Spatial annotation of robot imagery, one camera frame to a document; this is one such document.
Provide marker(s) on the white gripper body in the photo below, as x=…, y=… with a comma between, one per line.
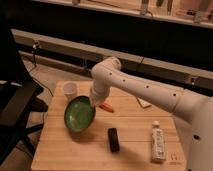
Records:
x=97, y=97

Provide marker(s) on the green ceramic bowl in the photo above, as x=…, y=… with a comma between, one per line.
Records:
x=79, y=114

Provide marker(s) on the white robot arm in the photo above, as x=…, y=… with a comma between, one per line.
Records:
x=194, y=108

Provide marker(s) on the orange carrot toy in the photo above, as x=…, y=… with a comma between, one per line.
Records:
x=106, y=107

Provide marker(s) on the translucent plastic cup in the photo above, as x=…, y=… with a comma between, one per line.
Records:
x=69, y=89

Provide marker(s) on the small paper card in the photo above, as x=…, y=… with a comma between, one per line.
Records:
x=143, y=103

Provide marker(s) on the black rectangular block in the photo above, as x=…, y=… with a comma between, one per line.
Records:
x=113, y=140

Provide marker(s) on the black office chair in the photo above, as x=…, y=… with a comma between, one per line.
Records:
x=18, y=97

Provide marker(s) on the white plastic bottle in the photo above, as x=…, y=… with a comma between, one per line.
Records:
x=158, y=144

